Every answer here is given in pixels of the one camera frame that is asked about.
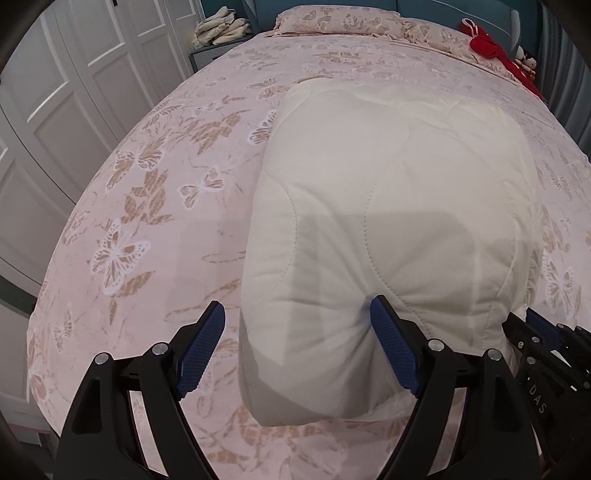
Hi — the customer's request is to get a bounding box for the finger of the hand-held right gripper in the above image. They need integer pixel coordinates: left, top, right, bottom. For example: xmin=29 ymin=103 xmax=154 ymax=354
xmin=558 ymin=324 xmax=591 ymax=368
xmin=502 ymin=308 xmax=563 ymax=358

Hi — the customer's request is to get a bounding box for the red clothing item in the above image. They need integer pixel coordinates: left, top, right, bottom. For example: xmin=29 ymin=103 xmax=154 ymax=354
xmin=459 ymin=18 xmax=546 ymax=100

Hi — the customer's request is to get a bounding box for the cream quilted blanket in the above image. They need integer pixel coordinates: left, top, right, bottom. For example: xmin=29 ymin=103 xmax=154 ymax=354
xmin=238 ymin=78 xmax=544 ymax=428

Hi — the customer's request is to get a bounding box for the pink butterfly pillow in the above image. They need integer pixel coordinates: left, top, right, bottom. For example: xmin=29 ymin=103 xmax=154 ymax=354
xmin=401 ymin=18 xmax=519 ymax=80
xmin=272 ymin=6 xmax=408 ymax=38

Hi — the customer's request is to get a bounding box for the grey nightstand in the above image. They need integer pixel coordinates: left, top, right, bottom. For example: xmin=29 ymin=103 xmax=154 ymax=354
xmin=189 ymin=39 xmax=254 ymax=75

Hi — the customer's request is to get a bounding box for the teal upholstered headboard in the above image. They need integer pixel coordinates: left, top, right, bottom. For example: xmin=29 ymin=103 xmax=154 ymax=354
xmin=240 ymin=0 xmax=542 ymax=47

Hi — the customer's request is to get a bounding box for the pile of beige cloths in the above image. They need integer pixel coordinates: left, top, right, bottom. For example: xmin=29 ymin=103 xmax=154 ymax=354
xmin=193 ymin=7 xmax=254 ymax=49

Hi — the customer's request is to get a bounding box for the bed with pink butterfly sheet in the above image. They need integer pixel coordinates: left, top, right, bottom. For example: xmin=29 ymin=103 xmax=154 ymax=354
xmin=25 ymin=4 xmax=591 ymax=480

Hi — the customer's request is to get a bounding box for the white panelled wardrobe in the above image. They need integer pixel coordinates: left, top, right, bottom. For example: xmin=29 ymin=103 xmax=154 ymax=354
xmin=0 ymin=0 xmax=209 ymax=416

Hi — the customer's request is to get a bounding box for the small white plush toy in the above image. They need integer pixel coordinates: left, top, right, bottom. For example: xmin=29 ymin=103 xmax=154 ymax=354
xmin=515 ymin=45 xmax=539 ymax=84

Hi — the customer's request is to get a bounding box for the grey curtain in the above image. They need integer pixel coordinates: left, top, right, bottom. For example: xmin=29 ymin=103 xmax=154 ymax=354
xmin=536 ymin=0 xmax=591 ymax=160

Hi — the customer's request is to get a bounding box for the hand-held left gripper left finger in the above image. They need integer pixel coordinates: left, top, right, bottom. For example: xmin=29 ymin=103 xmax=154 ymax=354
xmin=54 ymin=300 xmax=227 ymax=480

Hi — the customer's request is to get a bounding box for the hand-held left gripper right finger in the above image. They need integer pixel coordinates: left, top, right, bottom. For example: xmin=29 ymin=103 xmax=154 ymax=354
xmin=369 ymin=295 xmax=541 ymax=480

